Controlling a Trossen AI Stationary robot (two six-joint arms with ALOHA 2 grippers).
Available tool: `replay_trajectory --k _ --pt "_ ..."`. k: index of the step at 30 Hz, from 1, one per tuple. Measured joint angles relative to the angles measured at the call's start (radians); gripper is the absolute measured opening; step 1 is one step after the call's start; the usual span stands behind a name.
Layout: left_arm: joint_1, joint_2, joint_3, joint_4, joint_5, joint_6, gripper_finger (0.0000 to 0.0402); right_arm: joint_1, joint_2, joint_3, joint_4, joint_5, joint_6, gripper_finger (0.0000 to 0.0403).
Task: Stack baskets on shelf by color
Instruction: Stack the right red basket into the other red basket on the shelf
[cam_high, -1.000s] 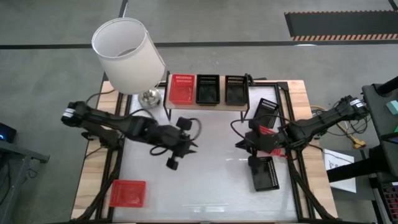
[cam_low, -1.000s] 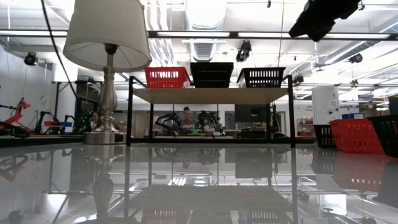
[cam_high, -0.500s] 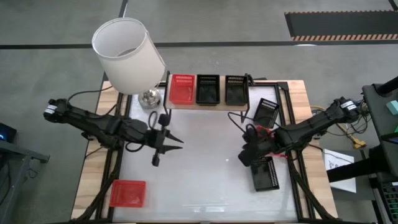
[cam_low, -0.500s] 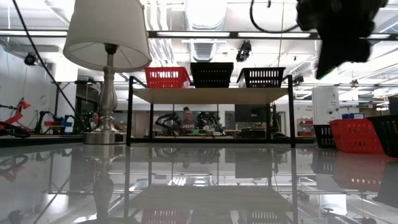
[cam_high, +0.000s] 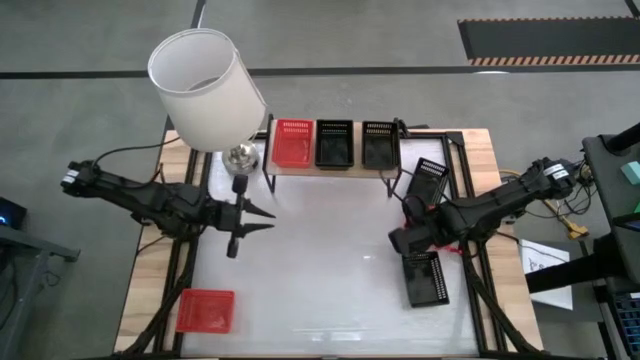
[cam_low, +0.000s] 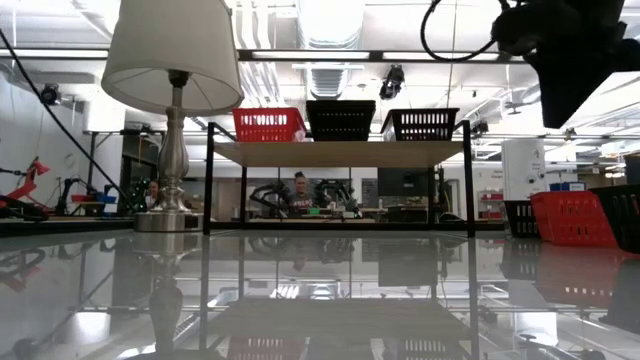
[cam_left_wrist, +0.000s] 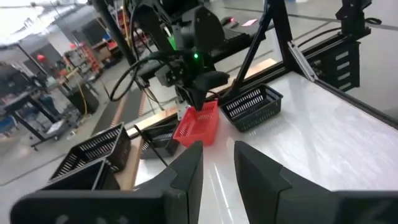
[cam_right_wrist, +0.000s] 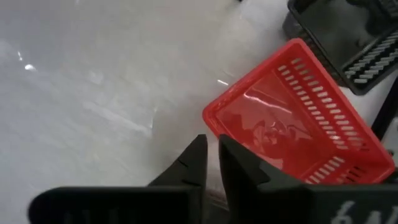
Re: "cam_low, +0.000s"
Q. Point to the blue background bin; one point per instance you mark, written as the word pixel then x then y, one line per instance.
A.
pixel 567 186

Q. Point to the red background stand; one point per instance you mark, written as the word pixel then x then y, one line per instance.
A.
pixel 30 182

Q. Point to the black background robot arm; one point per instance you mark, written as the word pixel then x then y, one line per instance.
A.
pixel 62 195
pixel 265 190
pixel 340 190

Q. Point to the black slotted plastic basket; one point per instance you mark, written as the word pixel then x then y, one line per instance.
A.
pixel 520 202
pixel 390 130
pixel 625 235
pixel 340 107

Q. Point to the person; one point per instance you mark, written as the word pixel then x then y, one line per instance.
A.
pixel 301 200
pixel 152 192

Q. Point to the white square pillar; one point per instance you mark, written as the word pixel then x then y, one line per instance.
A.
pixel 522 165

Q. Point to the small black background camera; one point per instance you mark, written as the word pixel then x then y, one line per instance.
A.
pixel 480 127

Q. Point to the black overhead camera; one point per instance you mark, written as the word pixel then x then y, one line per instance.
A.
pixel 392 82

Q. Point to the red slotted plastic basket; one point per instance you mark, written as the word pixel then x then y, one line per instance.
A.
pixel 575 240
pixel 270 134

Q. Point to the white shade silver table lamp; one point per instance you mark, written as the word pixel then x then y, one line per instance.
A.
pixel 172 50

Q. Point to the wooden shelf black metal frame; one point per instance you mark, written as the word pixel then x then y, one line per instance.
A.
pixel 340 154

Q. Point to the black wall camera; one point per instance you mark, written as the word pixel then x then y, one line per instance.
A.
pixel 50 95

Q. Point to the dark background monitor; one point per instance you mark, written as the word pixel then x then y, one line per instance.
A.
pixel 400 182

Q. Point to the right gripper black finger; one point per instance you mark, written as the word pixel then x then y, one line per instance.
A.
pixel 570 85

